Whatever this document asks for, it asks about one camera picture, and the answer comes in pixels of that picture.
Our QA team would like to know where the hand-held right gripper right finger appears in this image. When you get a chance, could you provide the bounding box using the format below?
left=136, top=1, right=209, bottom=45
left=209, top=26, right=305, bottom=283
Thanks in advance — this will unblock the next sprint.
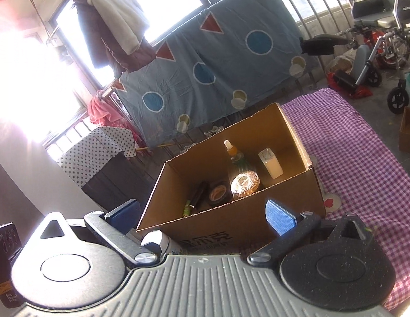
left=246, top=200, right=375, bottom=267

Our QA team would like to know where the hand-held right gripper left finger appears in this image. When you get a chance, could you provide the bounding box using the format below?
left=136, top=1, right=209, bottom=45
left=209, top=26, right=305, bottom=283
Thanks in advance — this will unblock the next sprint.
left=39, top=200, right=160, bottom=268

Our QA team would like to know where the brown cardboard box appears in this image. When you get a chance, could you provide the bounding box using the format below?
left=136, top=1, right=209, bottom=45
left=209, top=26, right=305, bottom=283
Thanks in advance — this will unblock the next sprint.
left=136, top=103, right=326, bottom=255

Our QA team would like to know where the white pill bottle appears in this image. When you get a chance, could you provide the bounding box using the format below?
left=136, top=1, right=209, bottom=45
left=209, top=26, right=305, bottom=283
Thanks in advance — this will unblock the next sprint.
left=141, top=230, right=183, bottom=257

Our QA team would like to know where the gold lidded jar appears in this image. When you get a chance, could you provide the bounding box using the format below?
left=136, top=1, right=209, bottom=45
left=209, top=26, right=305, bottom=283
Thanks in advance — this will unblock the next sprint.
left=230, top=169, right=261, bottom=201

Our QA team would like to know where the white charger plug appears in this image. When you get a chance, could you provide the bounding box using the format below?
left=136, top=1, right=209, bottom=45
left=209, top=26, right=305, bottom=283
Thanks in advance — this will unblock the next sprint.
left=258, top=147, right=284, bottom=180

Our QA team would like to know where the black electrical tape roll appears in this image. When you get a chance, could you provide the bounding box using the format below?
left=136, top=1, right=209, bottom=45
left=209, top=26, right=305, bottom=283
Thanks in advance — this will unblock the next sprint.
left=207, top=181, right=234, bottom=206

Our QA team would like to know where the black cylinder tube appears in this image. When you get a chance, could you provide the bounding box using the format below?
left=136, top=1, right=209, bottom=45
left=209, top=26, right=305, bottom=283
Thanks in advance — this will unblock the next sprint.
left=190, top=182, right=209, bottom=209

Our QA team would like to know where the green dropper bottle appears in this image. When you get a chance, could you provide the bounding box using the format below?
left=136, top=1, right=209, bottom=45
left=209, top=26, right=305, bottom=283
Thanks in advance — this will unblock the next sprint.
left=224, top=140, right=250, bottom=179

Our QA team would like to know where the white polka dot cloth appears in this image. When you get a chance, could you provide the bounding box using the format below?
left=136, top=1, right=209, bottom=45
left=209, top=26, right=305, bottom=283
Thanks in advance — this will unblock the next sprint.
left=57, top=127, right=137, bottom=189

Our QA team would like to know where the purple checkered tablecloth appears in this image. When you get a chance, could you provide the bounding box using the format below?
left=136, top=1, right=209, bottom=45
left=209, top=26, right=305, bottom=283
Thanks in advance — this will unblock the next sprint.
left=281, top=87, right=410, bottom=311

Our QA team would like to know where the pink hanging cloth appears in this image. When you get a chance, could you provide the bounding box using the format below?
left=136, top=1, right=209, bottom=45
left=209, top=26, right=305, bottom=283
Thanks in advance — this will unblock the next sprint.
left=87, top=89, right=143, bottom=153

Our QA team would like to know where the blue patterned bed sheet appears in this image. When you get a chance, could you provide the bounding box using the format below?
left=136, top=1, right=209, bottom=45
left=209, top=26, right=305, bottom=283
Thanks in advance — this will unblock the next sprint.
left=111, top=0, right=320, bottom=150

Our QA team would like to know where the small cardboard box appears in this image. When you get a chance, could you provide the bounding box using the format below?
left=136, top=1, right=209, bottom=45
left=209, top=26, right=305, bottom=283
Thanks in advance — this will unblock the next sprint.
left=399, top=106, right=410, bottom=154

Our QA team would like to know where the dark brown hanging jacket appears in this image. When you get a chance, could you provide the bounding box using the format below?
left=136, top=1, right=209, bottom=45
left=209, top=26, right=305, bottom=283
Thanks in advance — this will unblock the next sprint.
left=72, top=0, right=156, bottom=74

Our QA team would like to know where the black padded seat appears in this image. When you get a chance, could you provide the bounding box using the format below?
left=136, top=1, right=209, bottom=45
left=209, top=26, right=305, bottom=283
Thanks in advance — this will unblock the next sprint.
left=301, top=34, right=350, bottom=56

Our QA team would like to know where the metal window railing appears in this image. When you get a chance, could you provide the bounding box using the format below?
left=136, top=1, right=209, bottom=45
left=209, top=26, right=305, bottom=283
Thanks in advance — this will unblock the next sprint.
left=271, top=0, right=357, bottom=90

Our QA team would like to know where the white fleece garment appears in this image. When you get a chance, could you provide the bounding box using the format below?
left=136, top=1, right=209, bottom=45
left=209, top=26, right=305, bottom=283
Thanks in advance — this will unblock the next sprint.
left=87, top=0, right=150, bottom=55

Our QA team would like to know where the red bag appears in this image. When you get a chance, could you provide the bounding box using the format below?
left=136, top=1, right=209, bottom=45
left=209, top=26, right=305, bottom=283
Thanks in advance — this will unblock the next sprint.
left=368, top=28, right=408, bottom=70

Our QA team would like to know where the silver wheelchair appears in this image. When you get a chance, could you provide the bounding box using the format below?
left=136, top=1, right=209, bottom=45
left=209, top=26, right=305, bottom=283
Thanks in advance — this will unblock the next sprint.
left=348, top=0, right=410, bottom=115

